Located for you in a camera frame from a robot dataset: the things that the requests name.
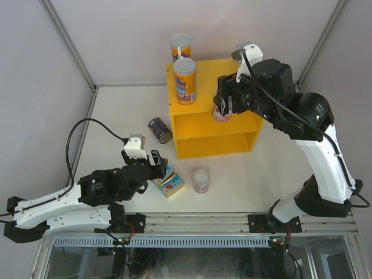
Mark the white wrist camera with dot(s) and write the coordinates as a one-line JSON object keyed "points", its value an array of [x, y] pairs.
{"points": [[246, 51], [134, 148]]}

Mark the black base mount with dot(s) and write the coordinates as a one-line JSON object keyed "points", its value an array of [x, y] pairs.
{"points": [[135, 222], [258, 223]]}

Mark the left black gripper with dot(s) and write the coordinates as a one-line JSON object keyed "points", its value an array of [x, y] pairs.
{"points": [[160, 163]]}

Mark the aluminium frame rail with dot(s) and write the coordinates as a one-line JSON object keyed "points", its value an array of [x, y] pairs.
{"points": [[236, 224]]}

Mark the yellow wooden shelf cabinet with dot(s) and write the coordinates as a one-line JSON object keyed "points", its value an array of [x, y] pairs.
{"points": [[195, 131]]}

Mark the orange can with spoon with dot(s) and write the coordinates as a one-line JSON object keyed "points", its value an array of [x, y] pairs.
{"points": [[180, 46]]}

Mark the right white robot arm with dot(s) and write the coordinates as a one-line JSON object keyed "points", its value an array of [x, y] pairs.
{"points": [[309, 121]]}

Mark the white porridge can red label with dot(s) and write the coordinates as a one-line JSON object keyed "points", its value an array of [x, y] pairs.
{"points": [[217, 116]]}

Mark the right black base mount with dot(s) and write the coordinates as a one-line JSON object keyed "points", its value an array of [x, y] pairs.
{"points": [[258, 223]]}

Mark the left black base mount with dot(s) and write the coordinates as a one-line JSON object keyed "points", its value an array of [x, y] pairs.
{"points": [[135, 222]]}

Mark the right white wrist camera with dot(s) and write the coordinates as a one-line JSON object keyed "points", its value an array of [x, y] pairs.
{"points": [[246, 51]]}

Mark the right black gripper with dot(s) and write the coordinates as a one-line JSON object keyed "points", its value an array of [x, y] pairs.
{"points": [[228, 86]]}

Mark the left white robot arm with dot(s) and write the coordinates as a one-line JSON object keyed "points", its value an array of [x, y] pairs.
{"points": [[92, 203]]}

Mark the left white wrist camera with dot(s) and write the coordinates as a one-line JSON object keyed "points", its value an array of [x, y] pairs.
{"points": [[134, 148]]}

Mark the grey slotted cable duct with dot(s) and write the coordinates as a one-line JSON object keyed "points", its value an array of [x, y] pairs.
{"points": [[106, 241]]}

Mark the dark blue tin can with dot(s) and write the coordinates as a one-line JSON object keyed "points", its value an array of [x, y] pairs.
{"points": [[160, 130]]}

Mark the yellow can with white spoon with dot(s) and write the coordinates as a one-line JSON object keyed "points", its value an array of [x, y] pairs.
{"points": [[184, 70]]}

